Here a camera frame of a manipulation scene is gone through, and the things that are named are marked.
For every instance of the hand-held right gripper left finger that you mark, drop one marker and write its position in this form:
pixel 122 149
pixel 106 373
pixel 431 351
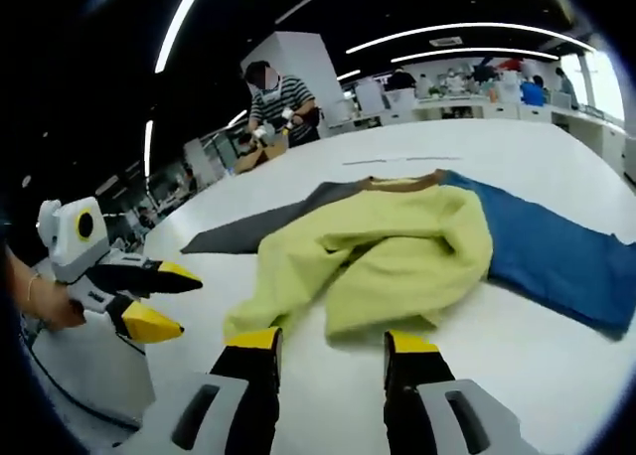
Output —
pixel 233 405

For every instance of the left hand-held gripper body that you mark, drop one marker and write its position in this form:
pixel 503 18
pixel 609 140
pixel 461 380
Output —
pixel 74 246

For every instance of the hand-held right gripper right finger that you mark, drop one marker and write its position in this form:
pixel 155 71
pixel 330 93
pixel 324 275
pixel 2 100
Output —
pixel 427 415

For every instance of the yellow-green grey blue garment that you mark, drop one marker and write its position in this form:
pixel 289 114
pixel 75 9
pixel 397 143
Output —
pixel 397 256

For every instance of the person's left hand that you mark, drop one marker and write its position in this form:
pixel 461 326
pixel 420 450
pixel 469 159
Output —
pixel 57 308

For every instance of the brown cardboard box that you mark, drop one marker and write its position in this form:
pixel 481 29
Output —
pixel 261 159

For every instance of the wide ceiling light strip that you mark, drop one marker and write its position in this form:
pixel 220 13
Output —
pixel 174 33

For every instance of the white square pillar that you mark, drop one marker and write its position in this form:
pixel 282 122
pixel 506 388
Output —
pixel 308 62

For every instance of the white counter row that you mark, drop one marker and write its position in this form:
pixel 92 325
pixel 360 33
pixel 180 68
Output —
pixel 447 112

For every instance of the short curved ceiling light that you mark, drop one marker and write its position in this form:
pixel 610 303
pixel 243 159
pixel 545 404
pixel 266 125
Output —
pixel 472 51

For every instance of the ceiling air vent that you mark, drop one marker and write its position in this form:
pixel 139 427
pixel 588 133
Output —
pixel 446 41

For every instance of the long curved ceiling light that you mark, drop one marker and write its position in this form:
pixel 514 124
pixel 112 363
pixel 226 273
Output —
pixel 472 26

